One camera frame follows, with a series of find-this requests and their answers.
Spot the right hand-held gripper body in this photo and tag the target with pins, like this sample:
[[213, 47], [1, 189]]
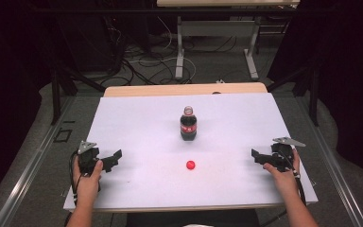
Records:
[[284, 151]]

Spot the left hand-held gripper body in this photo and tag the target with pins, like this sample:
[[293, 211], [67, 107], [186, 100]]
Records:
[[86, 157]]

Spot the red bottle cap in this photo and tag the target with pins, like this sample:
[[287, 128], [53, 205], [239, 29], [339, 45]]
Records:
[[190, 165]]

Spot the dark cola bottle red label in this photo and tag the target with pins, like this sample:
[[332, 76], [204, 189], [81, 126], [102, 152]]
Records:
[[188, 126]]

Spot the person's right hand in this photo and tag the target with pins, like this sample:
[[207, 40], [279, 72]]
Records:
[[283, 181]]

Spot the person's left hand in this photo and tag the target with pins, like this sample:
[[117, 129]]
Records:
[[86, 186]]

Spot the black metal stand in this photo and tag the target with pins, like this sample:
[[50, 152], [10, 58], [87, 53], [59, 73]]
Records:
[[56, 94], [312, 94]]

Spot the white table mat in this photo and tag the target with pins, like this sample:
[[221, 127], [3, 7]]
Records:
[[176, 179]]

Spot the person's dark clothing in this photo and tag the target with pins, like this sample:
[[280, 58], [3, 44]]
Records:
[[195, 218]]

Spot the wooden table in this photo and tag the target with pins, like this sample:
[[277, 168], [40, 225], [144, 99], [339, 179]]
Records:
[[182, 89]]

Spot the dark curtain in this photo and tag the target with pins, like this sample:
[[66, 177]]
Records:
[[9, 78], [349, 78]]

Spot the white desk grey metal legs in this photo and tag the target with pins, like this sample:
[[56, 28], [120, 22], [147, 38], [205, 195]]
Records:
[[217, 28]]

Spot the aluminium floor rail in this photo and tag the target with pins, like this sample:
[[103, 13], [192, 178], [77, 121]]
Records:
[[337, 170], [28, 170]]

